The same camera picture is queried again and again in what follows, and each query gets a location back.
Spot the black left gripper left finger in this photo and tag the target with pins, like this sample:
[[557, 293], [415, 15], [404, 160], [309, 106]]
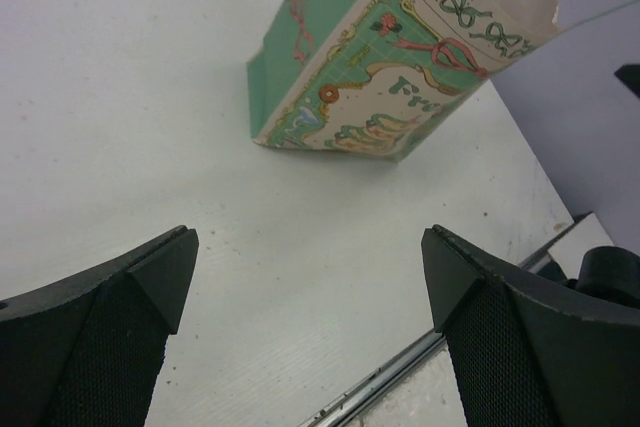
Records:
[[87, 350]]

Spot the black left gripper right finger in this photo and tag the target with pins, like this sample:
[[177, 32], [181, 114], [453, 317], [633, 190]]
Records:
[[527, 351]]

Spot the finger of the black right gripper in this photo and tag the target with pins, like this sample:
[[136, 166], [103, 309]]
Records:
[[629, 76]]

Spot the decorated paper bag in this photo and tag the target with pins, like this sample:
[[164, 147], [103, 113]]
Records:
[[376, 77]]

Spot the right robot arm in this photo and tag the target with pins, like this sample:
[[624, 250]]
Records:
[[586, 260]]

